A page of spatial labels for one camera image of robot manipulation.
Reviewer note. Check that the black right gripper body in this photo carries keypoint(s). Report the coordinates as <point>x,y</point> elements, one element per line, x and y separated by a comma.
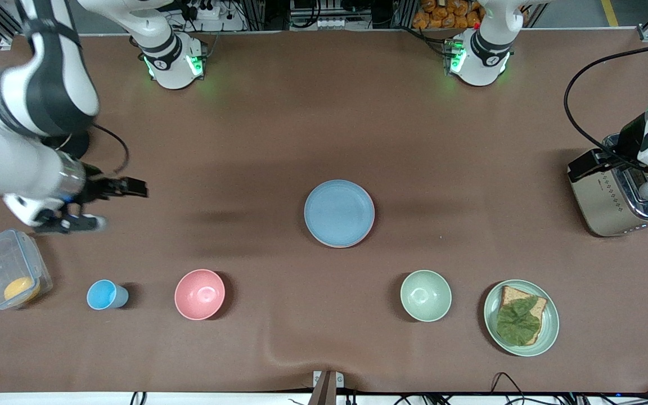
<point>97,188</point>

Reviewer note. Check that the brown table cloth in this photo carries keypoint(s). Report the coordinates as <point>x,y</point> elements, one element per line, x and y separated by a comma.
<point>279,112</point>

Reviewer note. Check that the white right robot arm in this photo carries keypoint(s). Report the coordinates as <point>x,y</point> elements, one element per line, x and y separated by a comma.
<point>59,84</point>

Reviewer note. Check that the brown bread slice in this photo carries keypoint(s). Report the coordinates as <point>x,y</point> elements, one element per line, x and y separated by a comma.
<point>518,293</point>

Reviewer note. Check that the blue cup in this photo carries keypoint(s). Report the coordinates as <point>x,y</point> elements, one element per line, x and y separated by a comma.
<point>104,295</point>

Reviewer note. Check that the green plate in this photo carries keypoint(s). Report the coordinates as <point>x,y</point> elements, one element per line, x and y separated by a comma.
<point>549,332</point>

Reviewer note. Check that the pink bowl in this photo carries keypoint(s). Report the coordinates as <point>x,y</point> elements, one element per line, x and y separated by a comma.
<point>200,294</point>

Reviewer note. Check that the green bowl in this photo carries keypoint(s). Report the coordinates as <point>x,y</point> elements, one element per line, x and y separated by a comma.
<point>426,296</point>

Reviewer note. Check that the bag of orange buns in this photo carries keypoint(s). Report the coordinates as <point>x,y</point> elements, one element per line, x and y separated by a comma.
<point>448,14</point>

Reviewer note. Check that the grey metal bracket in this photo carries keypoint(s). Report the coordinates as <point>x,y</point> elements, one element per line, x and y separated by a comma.
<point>327,388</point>

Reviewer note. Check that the blue plate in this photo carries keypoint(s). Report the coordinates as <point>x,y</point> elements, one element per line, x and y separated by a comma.
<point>339,212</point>

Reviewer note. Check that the beige metal toaster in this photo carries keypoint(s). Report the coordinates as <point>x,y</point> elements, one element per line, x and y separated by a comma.
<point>599,202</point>

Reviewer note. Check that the yellow round fruit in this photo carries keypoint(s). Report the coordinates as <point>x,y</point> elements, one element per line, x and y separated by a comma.
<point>21,289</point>

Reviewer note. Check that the white power strip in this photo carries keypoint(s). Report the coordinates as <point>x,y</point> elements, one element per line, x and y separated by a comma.
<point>203,10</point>

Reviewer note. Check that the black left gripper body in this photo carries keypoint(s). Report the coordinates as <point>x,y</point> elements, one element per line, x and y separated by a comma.
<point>629,138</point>

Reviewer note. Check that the green lettuce leaf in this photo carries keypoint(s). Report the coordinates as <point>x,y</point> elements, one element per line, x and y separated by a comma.
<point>518,323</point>

